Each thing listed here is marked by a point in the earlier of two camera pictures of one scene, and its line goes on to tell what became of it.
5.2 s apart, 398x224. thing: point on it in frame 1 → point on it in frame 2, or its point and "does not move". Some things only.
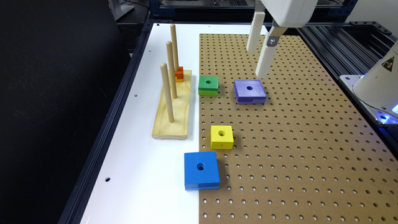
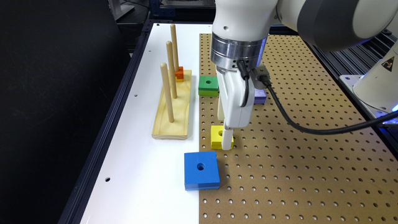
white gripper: (289, 13) → (232, 88)
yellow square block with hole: (221, 137) does not move
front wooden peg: (163, 66) does not move
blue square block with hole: (201, 171) does not move
